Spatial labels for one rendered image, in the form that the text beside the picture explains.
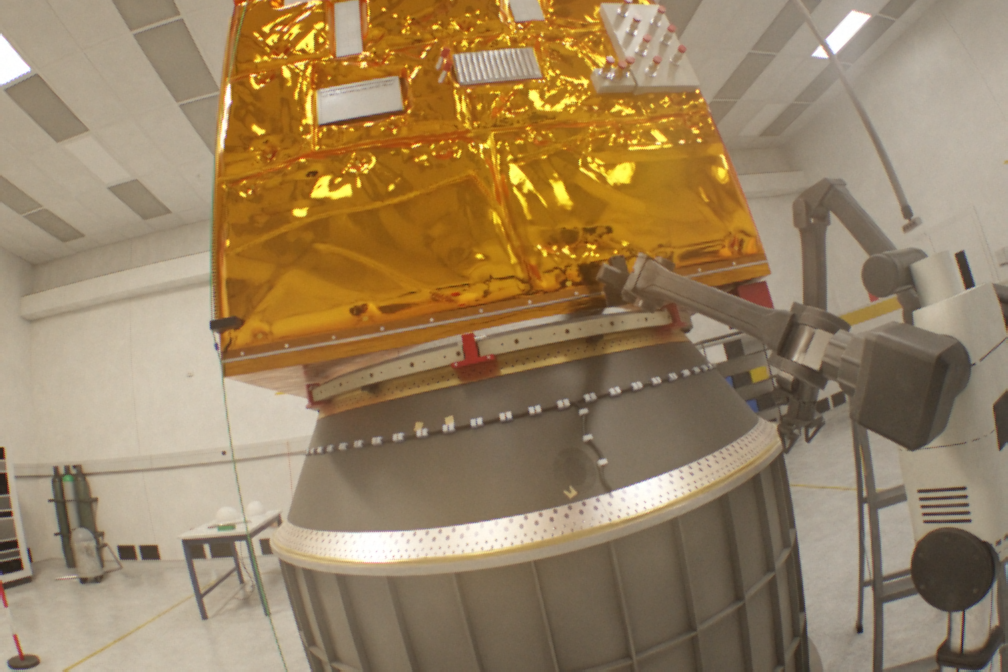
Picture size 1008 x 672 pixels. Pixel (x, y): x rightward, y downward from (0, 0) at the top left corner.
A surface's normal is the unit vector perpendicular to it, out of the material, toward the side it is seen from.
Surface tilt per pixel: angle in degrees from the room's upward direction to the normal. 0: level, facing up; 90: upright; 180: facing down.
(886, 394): 90
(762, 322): 73
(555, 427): 62
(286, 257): 86
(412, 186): 85
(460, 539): 43
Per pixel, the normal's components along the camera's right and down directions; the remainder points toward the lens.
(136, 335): 0.13, -0.27
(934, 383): -0.50, 0.24
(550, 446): -0.04, -0.67
